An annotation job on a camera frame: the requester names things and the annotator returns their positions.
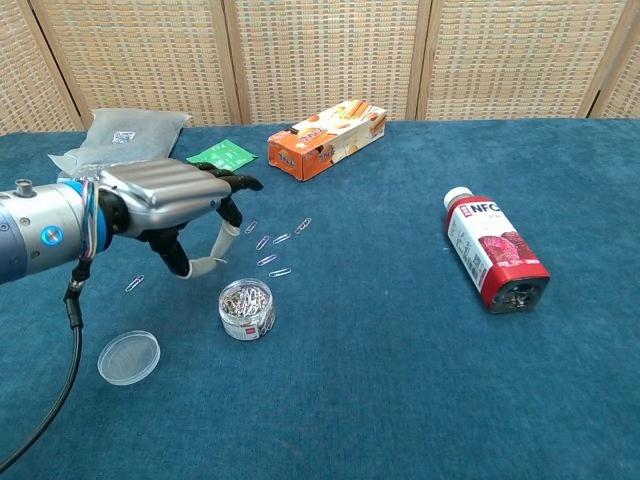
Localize blue fabric tablecloth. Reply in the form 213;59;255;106
0;116;640;480

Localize grey plastic pouch bag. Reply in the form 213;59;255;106
47;108;193;171

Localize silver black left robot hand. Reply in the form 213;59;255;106
97;158;265;280

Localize clear jar of paperclips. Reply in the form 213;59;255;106
217;278;277;343

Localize woven rattan folding screen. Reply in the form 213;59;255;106
0;0;640;137

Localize clear round plastic lid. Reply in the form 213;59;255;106
97;329;162;387

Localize red NFC juice bottle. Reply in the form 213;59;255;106
442;186;552;315

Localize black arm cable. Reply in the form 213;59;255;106
0;257;91;470

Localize green sachet packet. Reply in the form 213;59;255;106
185;138;259;175

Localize orange biscuit box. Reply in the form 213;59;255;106
266;99;387;183

